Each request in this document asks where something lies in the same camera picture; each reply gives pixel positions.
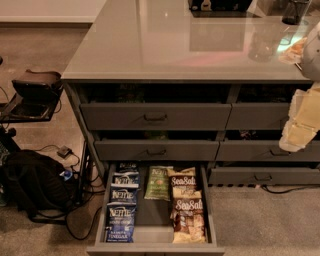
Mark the black backpack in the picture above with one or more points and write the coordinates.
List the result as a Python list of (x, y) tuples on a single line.
[(36, 183)]

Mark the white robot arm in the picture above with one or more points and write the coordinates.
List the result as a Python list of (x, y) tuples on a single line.
[(305, 54)]

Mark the Sea Salt chip bag front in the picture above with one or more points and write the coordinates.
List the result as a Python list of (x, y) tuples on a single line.
[(188, 221)]

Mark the grey drawer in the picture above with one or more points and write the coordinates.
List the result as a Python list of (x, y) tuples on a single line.
[(155, 116), (264, 176), (178, 150), (258, 116), (265, 150)]

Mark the black mesh cup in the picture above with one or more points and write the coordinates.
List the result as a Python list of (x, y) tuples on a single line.
[(295, 11)]

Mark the black power adapter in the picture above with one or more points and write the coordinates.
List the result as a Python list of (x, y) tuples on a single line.
[(64, 152)]

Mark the bottom right grey drawer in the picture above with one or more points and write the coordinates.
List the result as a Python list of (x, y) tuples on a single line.
[(264, 176)]

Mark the blue Kettle chip bag front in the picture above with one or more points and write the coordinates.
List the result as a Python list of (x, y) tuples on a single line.
[(120, 222)]

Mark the dark chip bag back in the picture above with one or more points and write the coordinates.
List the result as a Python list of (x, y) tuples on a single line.
[(127, 167)]

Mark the blue Kettle chip bag middle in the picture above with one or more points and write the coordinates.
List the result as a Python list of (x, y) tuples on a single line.
[(123, 193)]

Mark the top left grey drawer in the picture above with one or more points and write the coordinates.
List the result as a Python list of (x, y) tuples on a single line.
[(155, 116)]

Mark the grey counter cabinet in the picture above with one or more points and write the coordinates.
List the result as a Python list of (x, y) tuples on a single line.
[(158, 51)]

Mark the black device on counter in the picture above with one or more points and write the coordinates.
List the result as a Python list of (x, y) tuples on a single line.
[(219, 5)]

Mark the blue Kettle chip bag rear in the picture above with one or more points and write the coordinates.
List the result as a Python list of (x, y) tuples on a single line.
[(128, 178)]

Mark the sea salt chip bag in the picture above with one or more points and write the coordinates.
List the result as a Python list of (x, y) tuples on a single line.
[(188, 221), (184, 183)]

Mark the middle right grey drawer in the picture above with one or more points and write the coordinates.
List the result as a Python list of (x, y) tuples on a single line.
[(265, 150)]

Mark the top right grey drawer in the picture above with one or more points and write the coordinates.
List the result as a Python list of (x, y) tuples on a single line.
[(258, 116)]

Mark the blue kettle chip bag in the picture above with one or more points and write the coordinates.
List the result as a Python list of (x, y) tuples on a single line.
[(128, 178), (120, 222), (123, 193)]

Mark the open bottom left drawer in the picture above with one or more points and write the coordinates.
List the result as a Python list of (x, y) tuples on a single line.
[(153, 228)]

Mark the middle left grey drawer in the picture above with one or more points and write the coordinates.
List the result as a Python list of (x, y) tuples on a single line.
[(178, 150)]

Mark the Sea Salt chip bag rear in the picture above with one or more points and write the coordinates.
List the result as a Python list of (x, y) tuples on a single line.
[(184, 183)]

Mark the green jalapeno chip bag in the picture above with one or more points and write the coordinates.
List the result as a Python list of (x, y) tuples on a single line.
[(158, 184)]

